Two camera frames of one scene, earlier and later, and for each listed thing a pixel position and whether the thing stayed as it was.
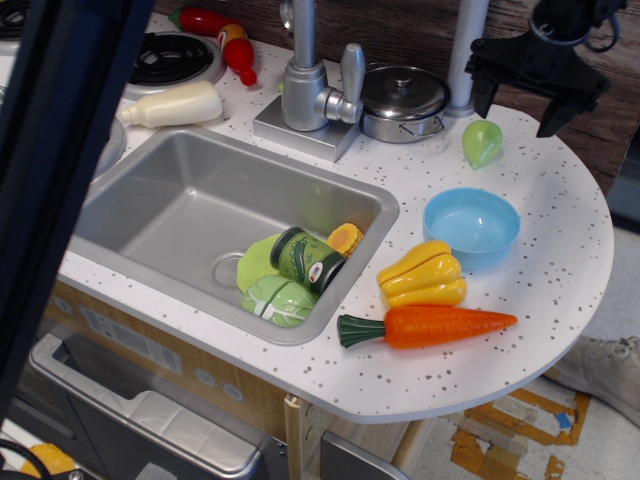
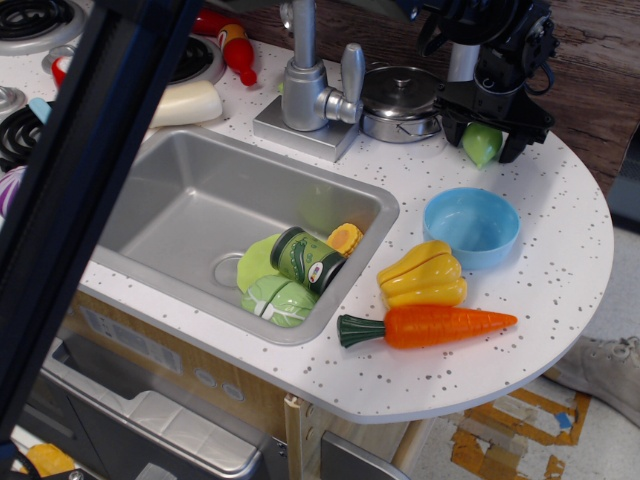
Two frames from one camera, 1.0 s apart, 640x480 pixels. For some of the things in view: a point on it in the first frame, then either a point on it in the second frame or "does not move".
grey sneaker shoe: x=605 y=369 does not move
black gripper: x=529 y=62 to x=527 y=121
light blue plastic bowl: x=479 y=226 does not move
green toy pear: x=482 y=140 does not move
